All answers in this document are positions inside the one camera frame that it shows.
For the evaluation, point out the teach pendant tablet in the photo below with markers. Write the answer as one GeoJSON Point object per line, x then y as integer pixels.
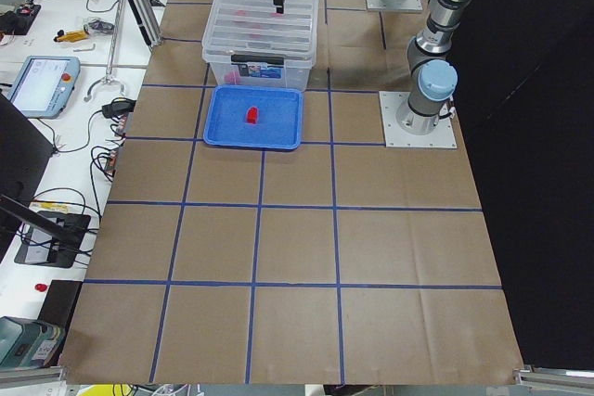
{"type": "Point", "coordinates": [44, 85]}

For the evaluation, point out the black power adapter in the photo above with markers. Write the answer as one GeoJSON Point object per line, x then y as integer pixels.
{"type": "Point", "coordinates": [118, 107]}

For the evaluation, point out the black monitor stand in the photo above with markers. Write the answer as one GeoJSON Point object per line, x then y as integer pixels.
{"type": "Point", "coordinates": [47, 238]}

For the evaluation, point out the blue plastic tray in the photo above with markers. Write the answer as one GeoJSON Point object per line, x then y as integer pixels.
{"type": "Point", "coordinates": [280, 119]}

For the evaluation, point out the clear plastic storage box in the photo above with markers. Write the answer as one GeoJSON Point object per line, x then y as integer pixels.
{"type": "Point", "coordinates": [263, 71]}

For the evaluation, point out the clear plastic box lid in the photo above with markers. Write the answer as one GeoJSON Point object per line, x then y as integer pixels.
{"type": "Point", "coordinates": [292, 38]}

